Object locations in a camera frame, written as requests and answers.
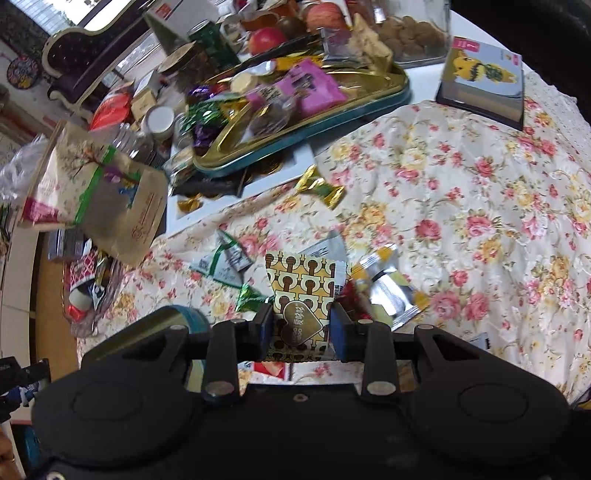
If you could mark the black leather sofa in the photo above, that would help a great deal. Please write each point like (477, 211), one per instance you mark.
(554, 32)

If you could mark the glass cookie jar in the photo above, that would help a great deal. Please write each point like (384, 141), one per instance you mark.
(415, 34)

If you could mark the kraft paper bag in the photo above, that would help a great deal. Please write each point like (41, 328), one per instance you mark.
(97, 203)

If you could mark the green white snack packet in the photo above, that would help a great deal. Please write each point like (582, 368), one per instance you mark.
(220, 264)

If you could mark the white-lid jar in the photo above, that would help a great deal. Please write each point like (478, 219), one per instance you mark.
(158, 122)

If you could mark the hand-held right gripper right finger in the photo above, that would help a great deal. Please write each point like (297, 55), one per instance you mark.
(338, 332)

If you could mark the ornate dark sofa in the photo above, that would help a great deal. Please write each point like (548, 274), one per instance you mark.
(87, 60)

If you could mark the gold teal metal tray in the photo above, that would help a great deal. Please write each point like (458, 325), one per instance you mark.
(364, 90)

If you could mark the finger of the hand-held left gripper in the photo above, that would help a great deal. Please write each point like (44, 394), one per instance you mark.
(18, 396)

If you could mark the red apple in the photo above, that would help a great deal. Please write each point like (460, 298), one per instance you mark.
(265, 40)
(324, 14)

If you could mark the white chocolate box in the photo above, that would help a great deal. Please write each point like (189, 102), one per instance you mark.
(281, 173)

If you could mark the green candy wrapper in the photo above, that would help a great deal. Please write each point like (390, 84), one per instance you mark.
(248, 299)

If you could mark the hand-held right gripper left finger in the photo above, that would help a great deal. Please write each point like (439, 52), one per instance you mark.
(267, 331)

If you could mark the brown round fruit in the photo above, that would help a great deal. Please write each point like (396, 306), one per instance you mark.
(289, 24)

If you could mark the gold candy wrapper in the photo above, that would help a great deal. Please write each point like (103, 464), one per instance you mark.
(322, 187)

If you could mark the green foil candy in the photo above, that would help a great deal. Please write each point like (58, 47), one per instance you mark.
(205, 113)

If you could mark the green can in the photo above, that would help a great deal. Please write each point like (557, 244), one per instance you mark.
(213, 41)

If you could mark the block calendar with yellow figure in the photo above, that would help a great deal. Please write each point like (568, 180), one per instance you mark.
(482, 76)

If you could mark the silver foil packet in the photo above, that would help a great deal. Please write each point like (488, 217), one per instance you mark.
(342, 45)

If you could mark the pink snack packet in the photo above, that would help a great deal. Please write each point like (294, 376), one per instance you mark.
(314, 90)

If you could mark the dark jar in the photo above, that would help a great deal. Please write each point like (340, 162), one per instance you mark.
(184, 62)

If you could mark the brown patterned snack packet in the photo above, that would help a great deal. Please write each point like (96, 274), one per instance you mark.
(300, 288)

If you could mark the floral tablecloth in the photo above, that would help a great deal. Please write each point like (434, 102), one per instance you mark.
(461, 207)

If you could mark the silver yellow snack packet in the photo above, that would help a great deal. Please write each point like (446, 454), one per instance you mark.
(390, 288)

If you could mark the red packet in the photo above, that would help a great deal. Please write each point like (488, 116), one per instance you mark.
(111, 105)

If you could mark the purple candy wrapper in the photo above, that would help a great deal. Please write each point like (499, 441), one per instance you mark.
(202, 92)

